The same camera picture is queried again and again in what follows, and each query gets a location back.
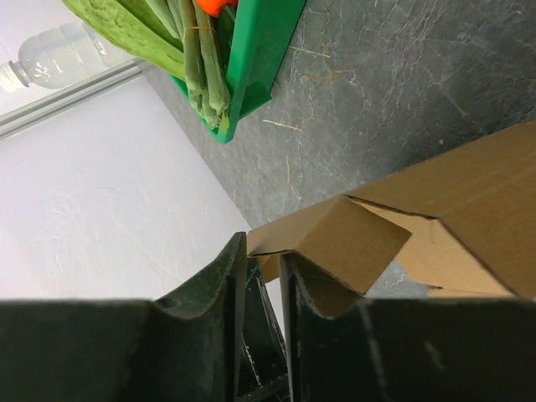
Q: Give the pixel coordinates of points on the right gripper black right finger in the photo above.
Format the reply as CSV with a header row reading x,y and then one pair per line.
x,y
342,347

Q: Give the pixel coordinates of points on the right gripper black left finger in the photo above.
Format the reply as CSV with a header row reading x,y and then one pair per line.
x,y
184,346

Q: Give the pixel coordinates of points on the small brown cardboard box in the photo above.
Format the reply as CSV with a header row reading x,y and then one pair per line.
x,y
462,223

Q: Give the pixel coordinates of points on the clear plastic water bottle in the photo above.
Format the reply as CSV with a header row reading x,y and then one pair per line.
x,y
59,57

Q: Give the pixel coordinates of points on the green leafy vegetable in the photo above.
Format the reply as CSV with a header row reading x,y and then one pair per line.
x,y
135,28

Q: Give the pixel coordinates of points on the green plastic crate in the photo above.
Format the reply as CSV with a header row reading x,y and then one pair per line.
x,y
261,35

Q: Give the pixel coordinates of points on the orange carrot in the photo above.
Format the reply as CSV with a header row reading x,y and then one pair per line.
x,y
214,7

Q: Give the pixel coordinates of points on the left aluminium frame post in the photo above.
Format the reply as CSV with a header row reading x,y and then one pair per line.
x,y
41,110

